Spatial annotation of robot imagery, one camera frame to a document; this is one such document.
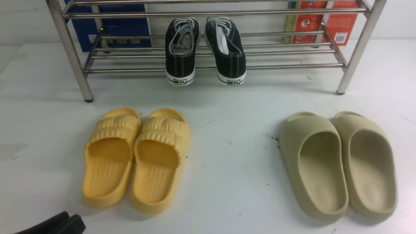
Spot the left olive foam slide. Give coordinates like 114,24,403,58
278,111,349,222

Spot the silver metal shoe rack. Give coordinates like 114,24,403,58
46,0,387,103

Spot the blue box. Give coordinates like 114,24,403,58
72,5,152,52

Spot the yellow ribbed slipper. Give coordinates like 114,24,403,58
82,108,142,209
130,108,190,215

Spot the black canvas sneaker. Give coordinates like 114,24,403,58
205,16,247,86
165,17,200,86

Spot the red box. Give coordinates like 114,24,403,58
283,0,359,46

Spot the olive foam slide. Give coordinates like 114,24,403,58
278,111,349,222
331,111,398,220

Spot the right yellow ribbed slipper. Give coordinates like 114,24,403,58
130,108,190,215

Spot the right olive foam slide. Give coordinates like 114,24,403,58
331,111,398,220

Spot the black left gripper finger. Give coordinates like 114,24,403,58
16,211,70,234
49,214,86,234

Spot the left yellow ribbed slipper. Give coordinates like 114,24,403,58
82,108,142,209

